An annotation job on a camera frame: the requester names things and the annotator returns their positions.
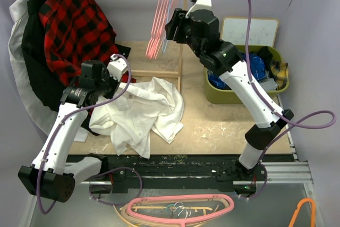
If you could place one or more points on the grey garment in basket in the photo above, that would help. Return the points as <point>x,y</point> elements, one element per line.
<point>269,85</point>

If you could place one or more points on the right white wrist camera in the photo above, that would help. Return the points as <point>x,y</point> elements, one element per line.
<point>199,5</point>

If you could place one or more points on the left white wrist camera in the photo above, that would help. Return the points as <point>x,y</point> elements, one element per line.
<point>118,66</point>

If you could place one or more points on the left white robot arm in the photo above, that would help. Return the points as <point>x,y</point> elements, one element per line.
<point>48,176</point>

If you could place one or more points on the blue checked shirt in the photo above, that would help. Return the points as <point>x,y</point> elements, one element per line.
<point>258,70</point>

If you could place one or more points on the olive green laundry basket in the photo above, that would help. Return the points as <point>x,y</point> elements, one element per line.
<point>218,96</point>

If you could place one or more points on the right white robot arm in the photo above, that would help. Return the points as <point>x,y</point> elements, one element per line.
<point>199,30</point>

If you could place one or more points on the yellow black plaid garment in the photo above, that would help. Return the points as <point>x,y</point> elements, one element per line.
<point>279,72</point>

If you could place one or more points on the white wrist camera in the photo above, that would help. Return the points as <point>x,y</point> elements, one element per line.
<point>199,5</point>
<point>118,66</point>

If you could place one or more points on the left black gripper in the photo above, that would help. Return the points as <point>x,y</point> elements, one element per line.
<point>115,83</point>

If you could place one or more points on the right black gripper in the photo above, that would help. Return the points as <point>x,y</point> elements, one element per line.
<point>178,19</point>

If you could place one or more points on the black hanging shirt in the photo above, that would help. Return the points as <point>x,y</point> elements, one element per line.
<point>59,36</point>

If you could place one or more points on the aluminium frame rail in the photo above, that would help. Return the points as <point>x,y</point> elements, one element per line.
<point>275,169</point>

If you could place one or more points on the large pink hanger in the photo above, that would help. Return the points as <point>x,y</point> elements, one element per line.
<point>226,205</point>

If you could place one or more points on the grey white hanging shirt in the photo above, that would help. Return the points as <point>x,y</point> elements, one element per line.
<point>18,65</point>

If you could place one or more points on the pink hangers on rack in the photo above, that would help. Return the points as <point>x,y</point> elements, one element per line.
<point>154,44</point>

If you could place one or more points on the red black plaid shirt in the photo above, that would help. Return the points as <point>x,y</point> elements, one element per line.
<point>76,31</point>

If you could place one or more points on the small whiteboard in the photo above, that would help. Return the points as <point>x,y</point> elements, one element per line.
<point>262,31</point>

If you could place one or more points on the light blue wire hanger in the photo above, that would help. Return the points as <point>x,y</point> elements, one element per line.
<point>167,20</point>

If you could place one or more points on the black garment in basket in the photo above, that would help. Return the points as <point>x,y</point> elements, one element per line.
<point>267,58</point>

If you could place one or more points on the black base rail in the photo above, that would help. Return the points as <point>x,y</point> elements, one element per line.
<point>214,171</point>

